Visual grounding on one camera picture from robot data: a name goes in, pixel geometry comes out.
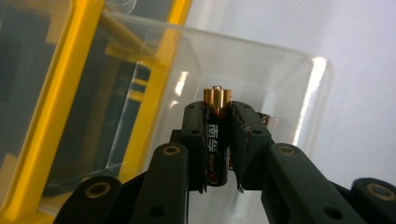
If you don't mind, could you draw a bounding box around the clear plastic storage drawer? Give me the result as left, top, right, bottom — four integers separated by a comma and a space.
102, 12, 332, 200

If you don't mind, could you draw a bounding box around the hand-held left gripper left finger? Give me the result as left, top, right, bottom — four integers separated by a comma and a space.
170, 101, 209, 194

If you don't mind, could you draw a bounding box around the yellow black organizer cabinet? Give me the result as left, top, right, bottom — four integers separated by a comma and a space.
0, 0, 194, 224

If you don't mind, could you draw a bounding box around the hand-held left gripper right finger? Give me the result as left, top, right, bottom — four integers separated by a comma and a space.
229, 100, 275, 191

